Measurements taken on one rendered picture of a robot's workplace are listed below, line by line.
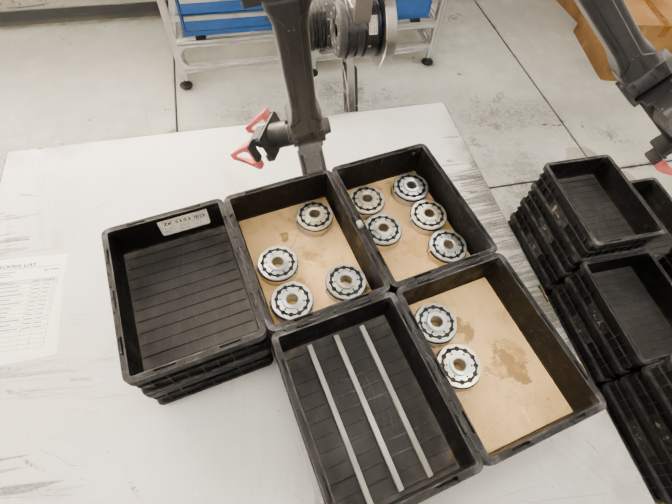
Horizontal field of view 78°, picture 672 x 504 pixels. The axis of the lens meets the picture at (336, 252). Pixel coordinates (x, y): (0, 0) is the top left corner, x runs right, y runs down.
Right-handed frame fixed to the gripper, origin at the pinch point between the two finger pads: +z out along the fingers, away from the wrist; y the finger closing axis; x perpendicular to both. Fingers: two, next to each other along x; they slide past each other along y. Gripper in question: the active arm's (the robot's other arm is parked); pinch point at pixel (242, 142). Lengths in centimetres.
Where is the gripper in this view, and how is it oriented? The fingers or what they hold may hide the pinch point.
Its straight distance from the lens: 104.0
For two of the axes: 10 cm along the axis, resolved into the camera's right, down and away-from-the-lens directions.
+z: -8.9, 0.5, 4.4
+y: 2.3, -7.9, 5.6
